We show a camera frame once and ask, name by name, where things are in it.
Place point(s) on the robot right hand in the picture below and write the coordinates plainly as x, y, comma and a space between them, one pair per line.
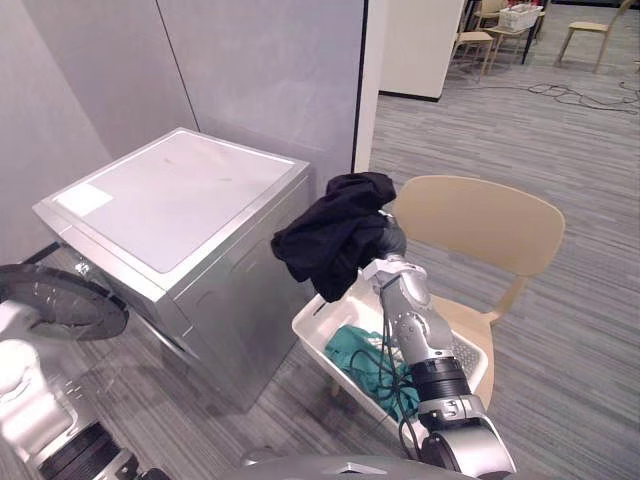
392, 240

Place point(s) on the black garment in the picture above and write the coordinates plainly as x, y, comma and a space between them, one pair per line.
335, 235

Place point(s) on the robot right arm silver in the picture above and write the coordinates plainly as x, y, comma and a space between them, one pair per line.
425, 330

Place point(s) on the robot left arm silver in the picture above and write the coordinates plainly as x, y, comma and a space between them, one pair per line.
40, 400

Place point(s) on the white plastic laundry basket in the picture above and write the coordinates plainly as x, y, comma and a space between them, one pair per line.
325, 332

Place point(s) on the silver front-loading washing machine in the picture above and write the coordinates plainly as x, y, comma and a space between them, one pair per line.
210, 260

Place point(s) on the white basket with items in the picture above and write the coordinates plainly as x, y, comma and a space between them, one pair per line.
520, 17

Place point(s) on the beige wooden chair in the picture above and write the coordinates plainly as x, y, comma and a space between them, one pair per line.
597, 27
480, 225
487, 12
472, 39

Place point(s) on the teal green garment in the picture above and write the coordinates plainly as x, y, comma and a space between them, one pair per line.
350, 350

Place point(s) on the robot torso silver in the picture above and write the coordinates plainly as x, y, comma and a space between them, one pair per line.
325, 470

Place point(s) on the wooden table with black legs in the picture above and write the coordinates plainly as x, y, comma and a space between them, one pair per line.
515, 32

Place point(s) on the white label sticker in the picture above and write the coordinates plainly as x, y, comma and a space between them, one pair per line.
84, 200

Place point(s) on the round dark glass washer door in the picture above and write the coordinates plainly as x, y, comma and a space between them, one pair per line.
65, 305

